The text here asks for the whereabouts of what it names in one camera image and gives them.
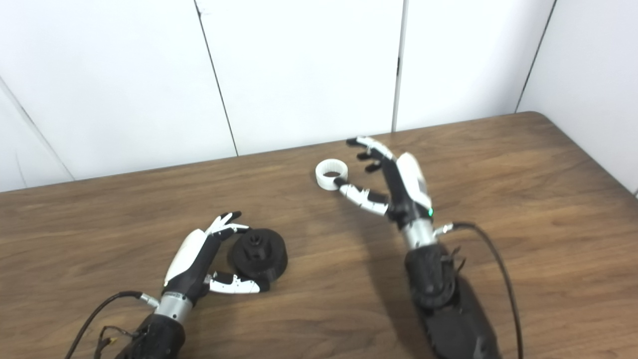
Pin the round black plastic part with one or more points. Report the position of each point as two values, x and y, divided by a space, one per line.
259 254

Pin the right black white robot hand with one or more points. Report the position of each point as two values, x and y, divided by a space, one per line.
406 189

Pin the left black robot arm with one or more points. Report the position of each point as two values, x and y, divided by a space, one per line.
154 334

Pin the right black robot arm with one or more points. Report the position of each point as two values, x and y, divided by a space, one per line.
443 299

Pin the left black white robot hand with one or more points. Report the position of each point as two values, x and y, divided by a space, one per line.
192 264

